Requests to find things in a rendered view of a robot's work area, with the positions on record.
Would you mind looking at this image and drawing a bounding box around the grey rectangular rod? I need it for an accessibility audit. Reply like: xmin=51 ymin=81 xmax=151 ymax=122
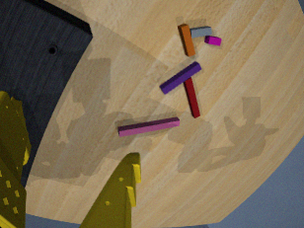
xmin=190 ymin=26 xmax=212 ymax=38

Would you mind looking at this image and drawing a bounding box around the orange rod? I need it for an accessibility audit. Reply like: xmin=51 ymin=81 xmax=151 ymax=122
xmin=178 ymin=24 xmax=195 ymax=57

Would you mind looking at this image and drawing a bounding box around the dark red rod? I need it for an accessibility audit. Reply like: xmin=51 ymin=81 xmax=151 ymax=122
xmin=184 ymin=77 xmax=200 ymax=118

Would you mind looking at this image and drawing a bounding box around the purple rod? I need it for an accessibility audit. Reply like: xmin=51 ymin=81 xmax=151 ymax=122
xmin=159 ymin=61 xmax=201 ymax=95

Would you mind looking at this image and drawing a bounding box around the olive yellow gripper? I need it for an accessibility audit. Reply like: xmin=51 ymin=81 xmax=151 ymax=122
xmin=79 ymin=152 xmax=141 ymax=228

